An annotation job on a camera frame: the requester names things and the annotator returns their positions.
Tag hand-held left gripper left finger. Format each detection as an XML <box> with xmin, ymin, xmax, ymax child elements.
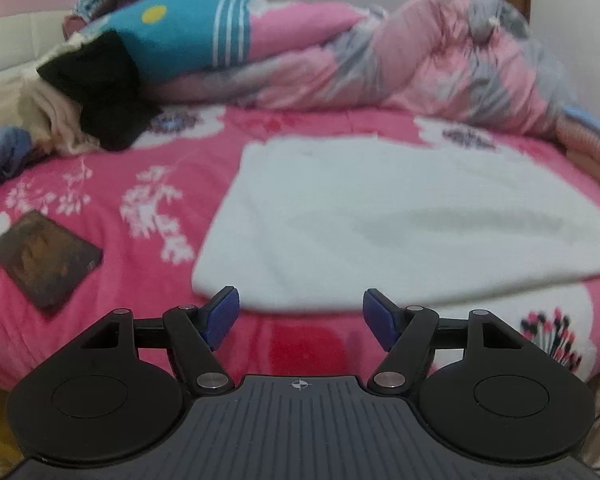
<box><xmin>80</xmin><ymin>285</ymin><xmax>241</xmax><ymax>395</ymax></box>

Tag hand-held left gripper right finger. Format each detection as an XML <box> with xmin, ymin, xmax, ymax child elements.
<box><xmin>362</xmin><ymin>287</ymin><xmax>528</xmax><ymax>395</ymax></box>

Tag white sweatshirt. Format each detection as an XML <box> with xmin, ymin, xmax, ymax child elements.
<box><xmin>191</xmin><ymin>137</ymin><xmax>600</xmax><ymax>313</ymax></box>

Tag pink floral bed sheet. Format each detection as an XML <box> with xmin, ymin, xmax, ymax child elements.
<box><xmin>0</xmin><ymin>105</ymin><xmax>600</xmax><ymax>391</ymax></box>

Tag black garment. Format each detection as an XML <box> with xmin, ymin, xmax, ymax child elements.
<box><xmin>36</xmin><ymin>30</ymin><xmax>163</xmax><ymax>152</ymax></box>

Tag cream garment pile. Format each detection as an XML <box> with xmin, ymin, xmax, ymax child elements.
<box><xmin>0</xmin><ymin>42</ymin><xmax>103</xmax><ymax>158</ymax></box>

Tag pink grey floral quilt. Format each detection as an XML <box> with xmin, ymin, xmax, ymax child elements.
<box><xmin>150</xmin><ymin>0</ymin><xmax>581</xmax><ymax>136</ymax></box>

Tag pink checked pillow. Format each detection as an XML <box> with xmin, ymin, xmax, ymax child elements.
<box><xmin>555</xmin><ymin>115</ymin><xmax>600</xmax><ymax>188</ymax></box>

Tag blue jeans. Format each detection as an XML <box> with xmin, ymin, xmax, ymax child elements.
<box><xmin>0</xmin><ymin>126</ymin><xmax>33</xmax><ymax>198</ymax></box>

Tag blue pink striped blanket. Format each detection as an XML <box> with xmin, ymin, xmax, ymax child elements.
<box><xmin>75</xmin><ymin>0</ymin><xmax>381</xmax><ymax>86</ymax></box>

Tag light blue patterned cloth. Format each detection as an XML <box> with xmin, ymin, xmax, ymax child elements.
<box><xmin>72</xmin><ymin>0</ymin><xmax>113</xmax><ymax>16</ymax></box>

